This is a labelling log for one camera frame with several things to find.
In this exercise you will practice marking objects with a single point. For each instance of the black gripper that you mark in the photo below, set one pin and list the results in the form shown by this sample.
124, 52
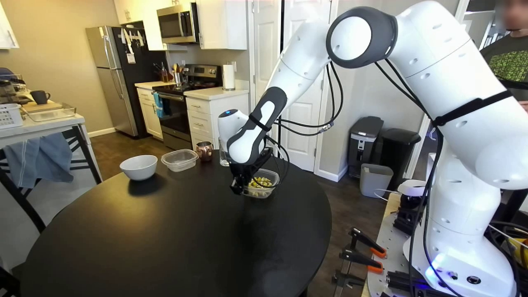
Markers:
251, 166

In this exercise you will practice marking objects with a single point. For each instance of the yellow corn kernels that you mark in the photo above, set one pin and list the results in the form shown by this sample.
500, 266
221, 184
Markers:
266, 181

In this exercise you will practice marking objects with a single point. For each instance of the transparent plastic bowl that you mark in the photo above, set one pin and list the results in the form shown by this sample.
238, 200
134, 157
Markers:
266, 184

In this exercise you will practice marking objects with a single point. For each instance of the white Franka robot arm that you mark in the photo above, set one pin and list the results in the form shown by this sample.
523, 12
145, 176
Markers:
455, 72

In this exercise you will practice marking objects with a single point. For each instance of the white ceramic bowl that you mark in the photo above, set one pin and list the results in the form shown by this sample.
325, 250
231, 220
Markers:
139, 167

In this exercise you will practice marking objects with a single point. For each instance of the small dark jar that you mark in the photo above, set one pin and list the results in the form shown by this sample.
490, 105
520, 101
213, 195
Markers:
205, 151

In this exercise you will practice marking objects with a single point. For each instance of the white panel door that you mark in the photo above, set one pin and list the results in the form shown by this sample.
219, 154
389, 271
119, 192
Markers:
264, 44
300, 149

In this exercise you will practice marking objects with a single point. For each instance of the empty clear plastic container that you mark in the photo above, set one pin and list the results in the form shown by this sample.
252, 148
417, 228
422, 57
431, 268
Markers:
178, 161

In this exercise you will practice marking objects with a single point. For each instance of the white base cabinet with drawers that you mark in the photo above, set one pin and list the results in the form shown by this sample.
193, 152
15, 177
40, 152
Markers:
206, 118

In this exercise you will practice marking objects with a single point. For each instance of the stainless steel stove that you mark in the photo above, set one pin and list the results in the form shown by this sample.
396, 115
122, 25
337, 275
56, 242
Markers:
182, 105

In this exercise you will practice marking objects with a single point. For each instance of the white paper towel roll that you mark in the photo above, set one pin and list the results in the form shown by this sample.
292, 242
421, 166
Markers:
228, 77

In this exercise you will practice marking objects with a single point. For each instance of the blue dish towel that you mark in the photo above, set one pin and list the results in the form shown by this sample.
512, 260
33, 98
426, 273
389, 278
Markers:
158, 105

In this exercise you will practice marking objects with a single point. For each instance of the white base cabinet with counter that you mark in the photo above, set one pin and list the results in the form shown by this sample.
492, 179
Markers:
149, 110

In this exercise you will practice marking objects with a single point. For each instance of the black trash can grey lid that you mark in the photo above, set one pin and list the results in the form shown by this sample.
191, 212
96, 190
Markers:
365, 143

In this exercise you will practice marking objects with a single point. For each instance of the small grey waste bin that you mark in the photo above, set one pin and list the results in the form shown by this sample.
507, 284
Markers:
376, 181

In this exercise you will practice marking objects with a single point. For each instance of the black clamp orange tip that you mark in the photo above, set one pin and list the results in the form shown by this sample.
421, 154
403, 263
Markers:
360, 258
366, 242

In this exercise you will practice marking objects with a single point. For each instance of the white round cup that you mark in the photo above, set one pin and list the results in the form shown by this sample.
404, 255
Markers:
411, 189

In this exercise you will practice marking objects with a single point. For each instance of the steel and black refrigerator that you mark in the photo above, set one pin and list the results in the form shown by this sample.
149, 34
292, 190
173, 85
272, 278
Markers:
117, 77

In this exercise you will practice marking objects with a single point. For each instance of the stainless steel microwave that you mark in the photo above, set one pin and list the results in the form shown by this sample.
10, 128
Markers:
177, 24

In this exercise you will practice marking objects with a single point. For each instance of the blue cloth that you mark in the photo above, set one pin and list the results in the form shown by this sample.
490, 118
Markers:
40, 159

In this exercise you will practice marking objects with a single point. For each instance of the white side table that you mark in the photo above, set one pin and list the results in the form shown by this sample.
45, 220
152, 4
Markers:
38, 126

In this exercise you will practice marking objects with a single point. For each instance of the dark mug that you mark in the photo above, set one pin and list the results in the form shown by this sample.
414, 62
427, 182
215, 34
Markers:
40, 96

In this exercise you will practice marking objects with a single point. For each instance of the white plastic basket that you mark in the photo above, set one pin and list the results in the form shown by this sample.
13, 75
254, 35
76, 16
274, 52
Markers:
10, 116

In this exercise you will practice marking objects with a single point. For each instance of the pile of dark clothes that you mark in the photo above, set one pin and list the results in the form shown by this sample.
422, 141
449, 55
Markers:
12, 88

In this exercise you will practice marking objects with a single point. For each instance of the person in green shirt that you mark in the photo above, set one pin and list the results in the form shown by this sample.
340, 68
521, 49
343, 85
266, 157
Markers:
508, 63

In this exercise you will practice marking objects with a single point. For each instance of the wide white wall cabinet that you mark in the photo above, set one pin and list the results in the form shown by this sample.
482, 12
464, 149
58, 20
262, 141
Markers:
221, 24

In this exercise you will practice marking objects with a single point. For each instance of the narrow white wall cabinet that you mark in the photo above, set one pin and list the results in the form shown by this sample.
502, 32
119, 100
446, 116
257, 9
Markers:
140, 17

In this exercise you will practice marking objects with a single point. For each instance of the white framed wall picture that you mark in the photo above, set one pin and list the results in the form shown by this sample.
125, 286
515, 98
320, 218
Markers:
7, 30

